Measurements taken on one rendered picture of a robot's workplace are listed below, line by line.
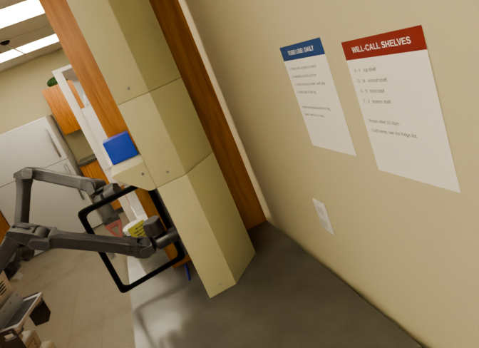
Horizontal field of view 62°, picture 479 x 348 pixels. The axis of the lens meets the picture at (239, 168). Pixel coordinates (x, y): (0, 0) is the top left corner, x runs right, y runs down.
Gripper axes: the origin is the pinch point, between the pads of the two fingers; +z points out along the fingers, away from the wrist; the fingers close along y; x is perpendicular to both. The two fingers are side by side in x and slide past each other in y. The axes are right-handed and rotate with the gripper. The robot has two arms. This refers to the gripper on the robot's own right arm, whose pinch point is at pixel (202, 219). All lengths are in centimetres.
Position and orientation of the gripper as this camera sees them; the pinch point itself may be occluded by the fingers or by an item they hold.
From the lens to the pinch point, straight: 158.8
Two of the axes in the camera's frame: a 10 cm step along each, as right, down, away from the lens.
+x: 3.9, 8.8, 2.9
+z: 8.7, -4.5, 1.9
